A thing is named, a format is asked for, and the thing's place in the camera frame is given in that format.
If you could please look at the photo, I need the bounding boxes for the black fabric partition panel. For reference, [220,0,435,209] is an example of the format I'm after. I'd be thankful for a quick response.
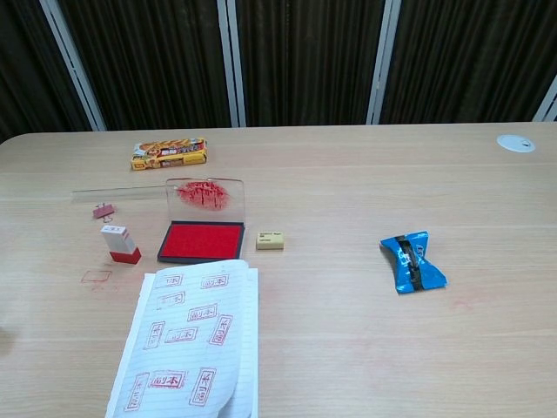
[41,0,247,131]
[367,0,557,126]
[0,0,108,140]
[217,0,401,128]

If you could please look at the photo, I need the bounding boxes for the stamped white lined notebook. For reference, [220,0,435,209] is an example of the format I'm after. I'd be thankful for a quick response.
[105,259,260,418]

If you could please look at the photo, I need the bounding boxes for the red ink pad case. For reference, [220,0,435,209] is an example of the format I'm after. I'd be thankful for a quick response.
[157,177,246,265]

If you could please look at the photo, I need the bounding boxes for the yellow snack box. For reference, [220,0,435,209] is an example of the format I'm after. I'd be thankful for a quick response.
[129,137,207,172]

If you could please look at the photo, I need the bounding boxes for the small pink stamp piece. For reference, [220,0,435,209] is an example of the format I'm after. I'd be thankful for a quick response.
[91,202,119,220]

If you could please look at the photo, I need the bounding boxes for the clear plastic ruler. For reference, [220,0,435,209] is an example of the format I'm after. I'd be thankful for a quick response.
[70,185,169,206]

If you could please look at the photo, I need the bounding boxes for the white table cable grommet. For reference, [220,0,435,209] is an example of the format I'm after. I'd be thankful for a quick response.
[496,134,536,153]

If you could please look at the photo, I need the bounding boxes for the blue snack packet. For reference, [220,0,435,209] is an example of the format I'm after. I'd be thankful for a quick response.
[379,230,449,295]

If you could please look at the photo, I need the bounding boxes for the small wooden stamp block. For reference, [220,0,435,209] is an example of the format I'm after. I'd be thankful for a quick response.
[255,231,286,251]

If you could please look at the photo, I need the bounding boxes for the red white stamp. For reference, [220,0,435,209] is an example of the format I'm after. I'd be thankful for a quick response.
[100,224,143,265]

